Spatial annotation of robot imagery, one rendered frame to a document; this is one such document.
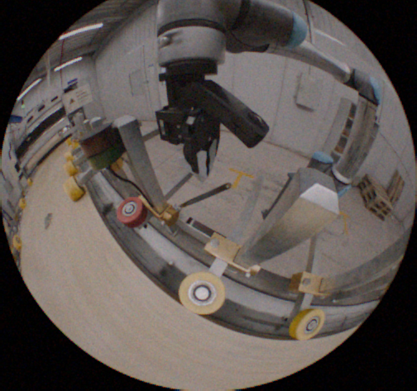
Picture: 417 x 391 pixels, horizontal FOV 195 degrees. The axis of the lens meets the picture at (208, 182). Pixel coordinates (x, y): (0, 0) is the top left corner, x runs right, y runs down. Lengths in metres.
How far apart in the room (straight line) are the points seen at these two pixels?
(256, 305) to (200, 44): 0.66
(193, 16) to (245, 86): 2.71
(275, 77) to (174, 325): 2.93
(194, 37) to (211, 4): 0.06
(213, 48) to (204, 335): 0.40
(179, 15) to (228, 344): 0.45
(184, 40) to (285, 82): 2.66
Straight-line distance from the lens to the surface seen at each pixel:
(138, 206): 0.33
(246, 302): 0.55
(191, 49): 0.16
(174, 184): 0.40
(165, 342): 0.29
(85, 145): 0.19
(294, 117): 2.83
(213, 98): 0.15
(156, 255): 0.57
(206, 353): 0.29
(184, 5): 0.19
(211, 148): 0.22
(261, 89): 2.79
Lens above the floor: 1.14
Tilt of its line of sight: 46 degrees down
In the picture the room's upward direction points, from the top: straight up
